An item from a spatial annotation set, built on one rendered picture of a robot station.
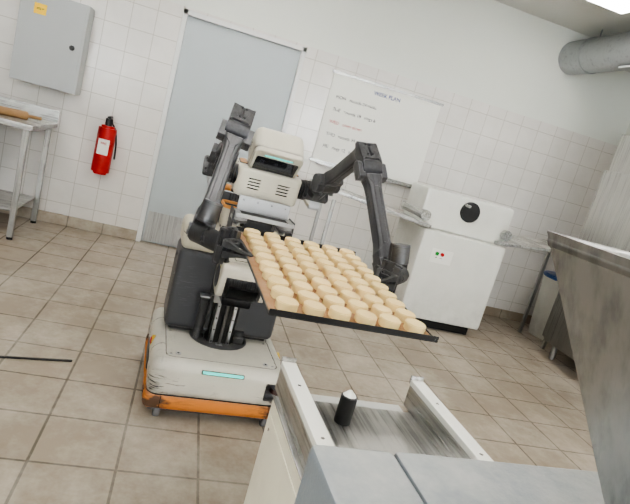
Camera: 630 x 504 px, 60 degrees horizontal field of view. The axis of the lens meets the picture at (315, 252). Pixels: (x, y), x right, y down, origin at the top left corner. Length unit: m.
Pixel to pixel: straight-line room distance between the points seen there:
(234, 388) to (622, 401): 2.30
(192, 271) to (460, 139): 3.69
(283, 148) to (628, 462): 2.05
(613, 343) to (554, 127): 5.97
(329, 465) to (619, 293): 0.16
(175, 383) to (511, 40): 4.64
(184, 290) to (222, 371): 0.44
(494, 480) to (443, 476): 0.03
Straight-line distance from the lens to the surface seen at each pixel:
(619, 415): 0.28
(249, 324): 2.75
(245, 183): 2.28
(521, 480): 0.36
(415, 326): 1.26
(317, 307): 1.17
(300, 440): 0.94
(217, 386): 2.50
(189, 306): 2.68
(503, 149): 5.94
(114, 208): 5.26
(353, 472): 0.29
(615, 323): 0.27
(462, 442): 1.05
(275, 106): 5.19
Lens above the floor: 1.33
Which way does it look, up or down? 11 degrees down
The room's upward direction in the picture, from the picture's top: 16 degrees clockwise
